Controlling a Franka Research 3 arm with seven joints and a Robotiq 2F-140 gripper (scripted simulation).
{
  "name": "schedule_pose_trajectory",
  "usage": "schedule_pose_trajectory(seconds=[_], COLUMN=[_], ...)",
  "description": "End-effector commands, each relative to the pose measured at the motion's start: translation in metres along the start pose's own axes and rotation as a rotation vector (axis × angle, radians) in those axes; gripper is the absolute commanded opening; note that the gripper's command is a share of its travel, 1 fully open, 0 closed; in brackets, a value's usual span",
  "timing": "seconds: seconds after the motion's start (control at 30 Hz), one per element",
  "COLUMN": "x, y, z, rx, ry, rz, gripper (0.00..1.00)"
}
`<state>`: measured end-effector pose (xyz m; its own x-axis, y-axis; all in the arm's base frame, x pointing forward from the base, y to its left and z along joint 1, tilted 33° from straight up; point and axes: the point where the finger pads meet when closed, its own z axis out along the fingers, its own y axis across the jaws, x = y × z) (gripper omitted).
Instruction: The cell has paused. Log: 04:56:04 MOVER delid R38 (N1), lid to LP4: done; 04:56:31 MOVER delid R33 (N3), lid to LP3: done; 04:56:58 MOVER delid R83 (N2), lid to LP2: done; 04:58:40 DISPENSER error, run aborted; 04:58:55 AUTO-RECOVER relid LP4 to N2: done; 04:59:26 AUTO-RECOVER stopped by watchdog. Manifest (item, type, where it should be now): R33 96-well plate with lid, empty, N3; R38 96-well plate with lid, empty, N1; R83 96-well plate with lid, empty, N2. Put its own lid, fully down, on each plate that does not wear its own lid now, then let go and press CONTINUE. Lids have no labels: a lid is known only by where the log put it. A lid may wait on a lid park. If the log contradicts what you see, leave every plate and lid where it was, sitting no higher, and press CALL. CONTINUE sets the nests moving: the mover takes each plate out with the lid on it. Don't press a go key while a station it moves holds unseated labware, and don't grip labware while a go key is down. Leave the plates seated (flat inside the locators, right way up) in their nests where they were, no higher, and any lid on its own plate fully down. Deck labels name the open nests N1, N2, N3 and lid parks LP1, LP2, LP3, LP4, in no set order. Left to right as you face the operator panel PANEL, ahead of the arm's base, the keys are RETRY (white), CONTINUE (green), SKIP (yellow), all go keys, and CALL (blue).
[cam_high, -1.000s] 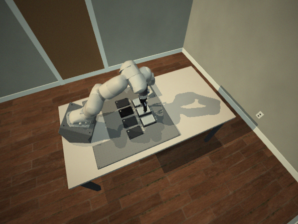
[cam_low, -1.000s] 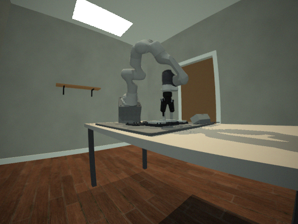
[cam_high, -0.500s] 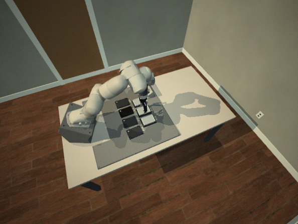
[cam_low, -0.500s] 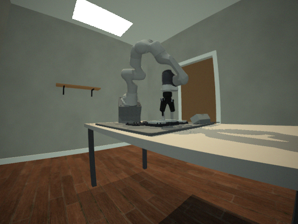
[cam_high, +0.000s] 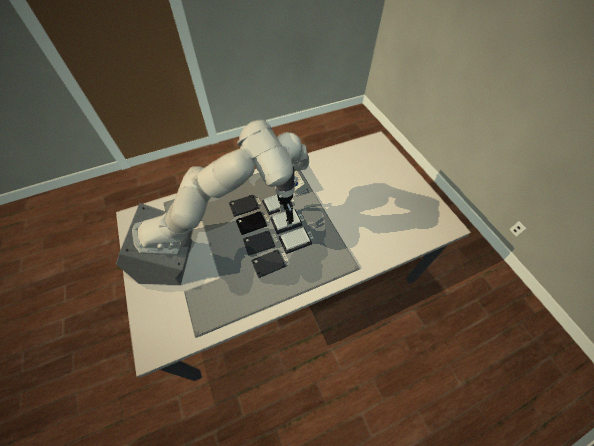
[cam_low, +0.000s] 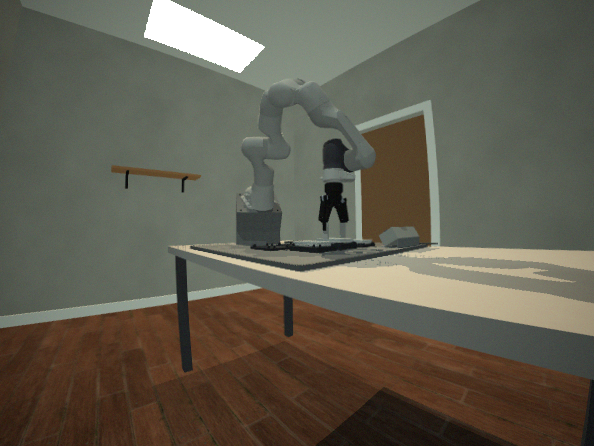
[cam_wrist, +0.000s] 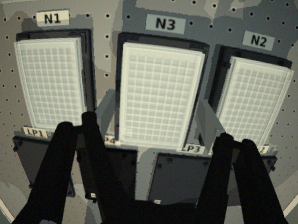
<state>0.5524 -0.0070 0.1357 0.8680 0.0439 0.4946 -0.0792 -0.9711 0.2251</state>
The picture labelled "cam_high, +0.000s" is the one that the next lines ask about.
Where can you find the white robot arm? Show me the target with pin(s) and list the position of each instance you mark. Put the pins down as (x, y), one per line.
(275, 161)

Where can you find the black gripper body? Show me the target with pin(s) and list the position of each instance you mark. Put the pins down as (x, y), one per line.
(286, 200)

